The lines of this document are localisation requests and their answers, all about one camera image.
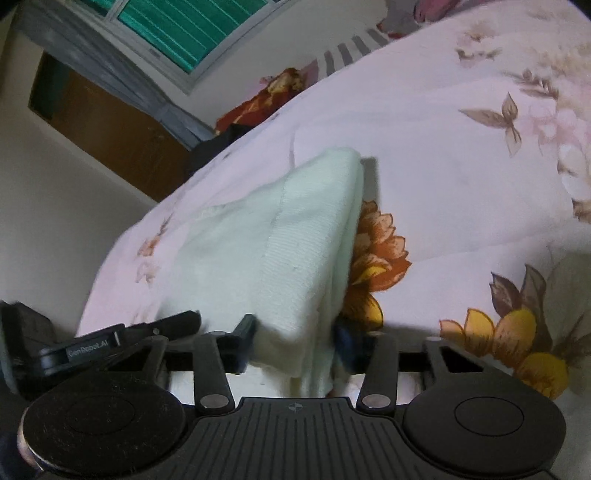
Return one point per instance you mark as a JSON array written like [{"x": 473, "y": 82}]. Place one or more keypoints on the cream knit garment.
[{"x": 281, "y": 258}]

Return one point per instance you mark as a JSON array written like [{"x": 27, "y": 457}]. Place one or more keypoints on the pink floral bedsheet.
[{"x": 461, "y": 184}]

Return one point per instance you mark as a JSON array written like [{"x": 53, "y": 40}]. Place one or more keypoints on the grey curtain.
[{"x": 115, "y": 74}]

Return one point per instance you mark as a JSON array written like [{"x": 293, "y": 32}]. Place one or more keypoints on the pile of folded clothes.
[{"x": 415, "y": 14}]

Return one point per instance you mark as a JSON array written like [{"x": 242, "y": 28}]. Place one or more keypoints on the brown wooden wardrobe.
[{"x": 111, "y": 134}]

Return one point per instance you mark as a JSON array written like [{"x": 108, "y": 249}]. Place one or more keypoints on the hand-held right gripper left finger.
[{"x": 246, "y": 341}]

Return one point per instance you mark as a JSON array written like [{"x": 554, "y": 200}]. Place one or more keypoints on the window with green glass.
[{"x": 194, "y": 32}]

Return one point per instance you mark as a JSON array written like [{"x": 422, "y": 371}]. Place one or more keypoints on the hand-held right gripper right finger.
[{"x": 347, "y": 341}]

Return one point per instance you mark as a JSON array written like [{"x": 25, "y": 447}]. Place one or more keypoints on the red and yellow cloth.
[{"x": 263, "y": 99}]

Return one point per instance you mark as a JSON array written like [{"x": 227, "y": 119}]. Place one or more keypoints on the grey striped cloth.
[{"x": 353, "y": 46}]

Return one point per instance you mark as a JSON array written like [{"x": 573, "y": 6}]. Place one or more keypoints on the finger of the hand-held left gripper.
[{"x": 168, "y": 322}]

